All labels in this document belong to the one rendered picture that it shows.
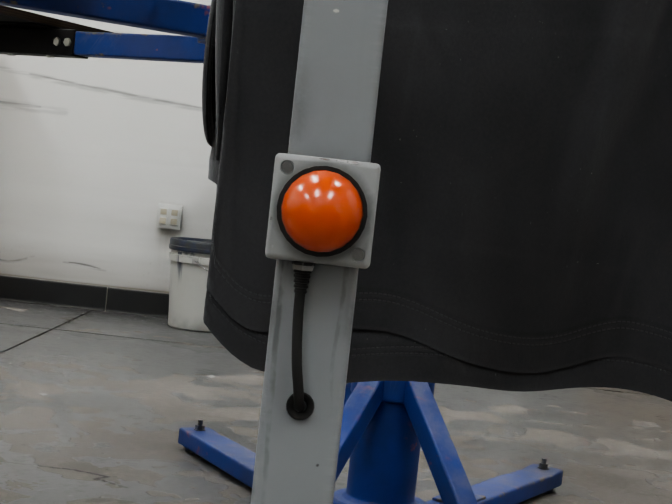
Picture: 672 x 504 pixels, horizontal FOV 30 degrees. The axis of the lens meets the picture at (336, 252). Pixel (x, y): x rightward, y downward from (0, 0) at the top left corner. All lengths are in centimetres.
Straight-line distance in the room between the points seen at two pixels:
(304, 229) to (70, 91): 513
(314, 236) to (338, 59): 9
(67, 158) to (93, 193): 19
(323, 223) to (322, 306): 6
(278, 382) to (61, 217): 508
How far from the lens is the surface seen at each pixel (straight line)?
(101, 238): 563
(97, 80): 565
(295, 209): 56
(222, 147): 90
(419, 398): 217
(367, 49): 60
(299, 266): 59
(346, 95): 60
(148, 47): 258
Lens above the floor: 66
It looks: 3 degrees down
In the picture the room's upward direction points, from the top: 6 degrees clockwise
